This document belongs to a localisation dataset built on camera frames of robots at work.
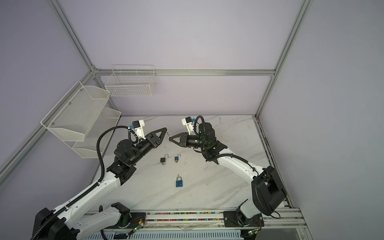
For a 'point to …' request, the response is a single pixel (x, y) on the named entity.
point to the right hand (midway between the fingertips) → (169, 140)
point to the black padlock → (163, 159)
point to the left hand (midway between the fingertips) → (165, 130)
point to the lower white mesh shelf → (87, 149)
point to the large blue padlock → (179, 183)
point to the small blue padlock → (177, 158)
